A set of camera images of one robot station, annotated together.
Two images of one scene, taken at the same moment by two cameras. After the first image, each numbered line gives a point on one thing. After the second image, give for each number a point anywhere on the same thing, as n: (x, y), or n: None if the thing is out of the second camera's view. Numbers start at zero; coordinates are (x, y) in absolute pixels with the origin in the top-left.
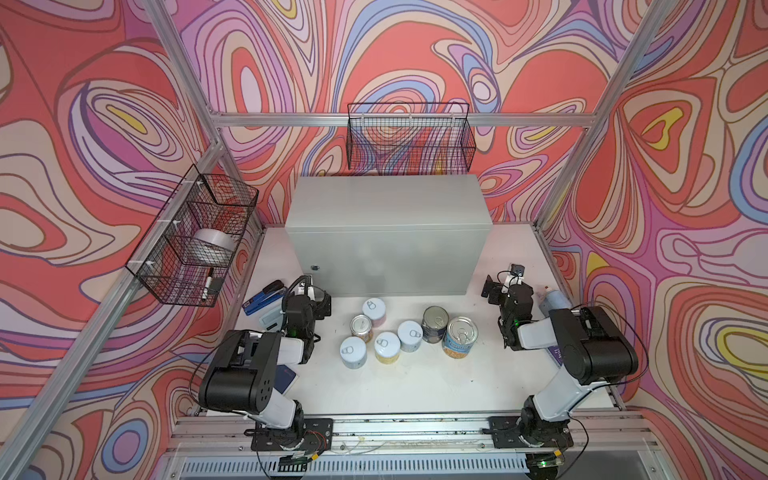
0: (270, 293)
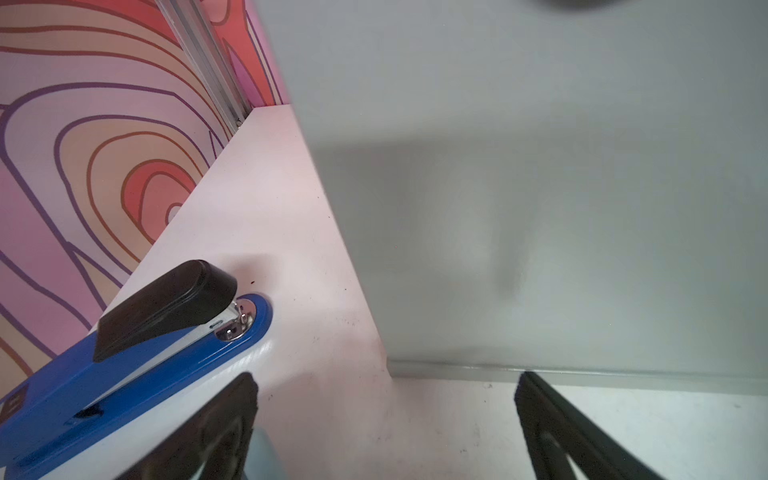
0: (179, 324)
